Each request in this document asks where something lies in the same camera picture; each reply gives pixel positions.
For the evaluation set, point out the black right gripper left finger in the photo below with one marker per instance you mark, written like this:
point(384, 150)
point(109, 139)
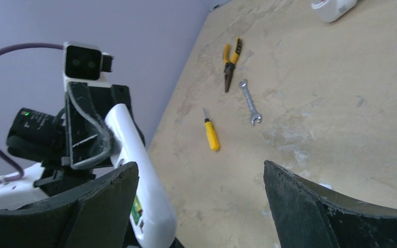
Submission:
point(94, 214)

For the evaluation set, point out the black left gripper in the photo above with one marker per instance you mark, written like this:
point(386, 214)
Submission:
point(89, 142)

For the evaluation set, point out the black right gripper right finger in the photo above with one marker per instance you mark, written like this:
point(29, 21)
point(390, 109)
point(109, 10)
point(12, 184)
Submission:
point(307, 214)

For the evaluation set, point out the green battery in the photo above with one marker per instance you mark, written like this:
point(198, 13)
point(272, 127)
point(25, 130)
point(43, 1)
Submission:
point(136, 211)

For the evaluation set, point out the white remote control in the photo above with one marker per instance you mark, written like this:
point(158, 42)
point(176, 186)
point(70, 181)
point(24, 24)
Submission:
point(158, 224)

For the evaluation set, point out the silver open-end wrench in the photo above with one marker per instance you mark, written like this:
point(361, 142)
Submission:
point(256, 117)

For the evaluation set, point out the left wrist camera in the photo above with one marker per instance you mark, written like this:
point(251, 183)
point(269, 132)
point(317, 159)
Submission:
point(86, 63)

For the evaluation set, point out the yellow handled pliers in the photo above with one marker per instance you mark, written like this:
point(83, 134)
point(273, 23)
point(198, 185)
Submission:
point(230, 62)

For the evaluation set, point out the white PVC pipe frame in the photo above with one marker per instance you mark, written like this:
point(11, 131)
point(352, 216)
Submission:
point(330, 10)

